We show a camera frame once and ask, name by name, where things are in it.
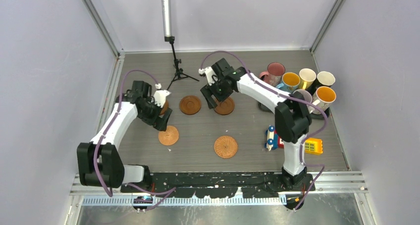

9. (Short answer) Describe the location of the smooth orange round coaster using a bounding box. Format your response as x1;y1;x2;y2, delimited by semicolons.
158;125;179;146

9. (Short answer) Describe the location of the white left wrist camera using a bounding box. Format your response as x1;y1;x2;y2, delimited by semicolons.
153;83;171;108

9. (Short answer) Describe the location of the woven rattan round coaster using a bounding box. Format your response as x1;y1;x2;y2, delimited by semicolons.
213;135;238;159

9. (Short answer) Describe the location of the brown wooden coaster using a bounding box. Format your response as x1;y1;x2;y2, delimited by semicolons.
159;100;169;115
214;97;235;115

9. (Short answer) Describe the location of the yellow mug white inside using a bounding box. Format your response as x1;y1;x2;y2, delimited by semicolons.
298;68;317;90

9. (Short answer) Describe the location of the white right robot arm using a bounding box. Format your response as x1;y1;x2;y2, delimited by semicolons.
199;58;312;191

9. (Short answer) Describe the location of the pink floral mug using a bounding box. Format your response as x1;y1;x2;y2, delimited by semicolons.
259;62;286;87

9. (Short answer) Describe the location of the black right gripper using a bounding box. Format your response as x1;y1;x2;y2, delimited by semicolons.
200;78;233;110

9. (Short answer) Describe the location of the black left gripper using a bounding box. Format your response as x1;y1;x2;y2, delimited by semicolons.
138;97;171;131

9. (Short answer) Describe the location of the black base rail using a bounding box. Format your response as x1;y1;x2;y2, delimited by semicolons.
135;172;315;199

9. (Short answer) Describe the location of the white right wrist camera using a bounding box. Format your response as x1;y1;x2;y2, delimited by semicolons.
199;66;218;86

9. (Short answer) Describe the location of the lilac mug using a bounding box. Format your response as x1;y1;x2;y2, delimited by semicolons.
293;89;313;103

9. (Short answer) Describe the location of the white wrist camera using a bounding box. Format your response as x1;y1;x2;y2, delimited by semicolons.
199;66;218;86
153;83;171;108

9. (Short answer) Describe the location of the silver microphone on tripod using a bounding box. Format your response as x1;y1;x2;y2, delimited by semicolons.
161;0;199;90

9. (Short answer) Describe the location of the blue mug yellow inside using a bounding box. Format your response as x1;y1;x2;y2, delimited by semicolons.
275;72;301;93

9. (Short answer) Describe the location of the toy block train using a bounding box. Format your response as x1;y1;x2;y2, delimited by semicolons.
264;125;323;155

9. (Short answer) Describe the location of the black plastic tray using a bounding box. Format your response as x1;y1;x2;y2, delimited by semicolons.
257;101;331;120

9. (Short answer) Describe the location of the dark wooden round coaster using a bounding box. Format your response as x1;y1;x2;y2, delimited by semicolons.
179;95;202;115

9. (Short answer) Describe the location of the white mug orange inside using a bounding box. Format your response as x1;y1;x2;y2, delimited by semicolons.
309;86;336;115

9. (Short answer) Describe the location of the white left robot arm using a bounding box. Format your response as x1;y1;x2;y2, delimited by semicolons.
77;81;172;192

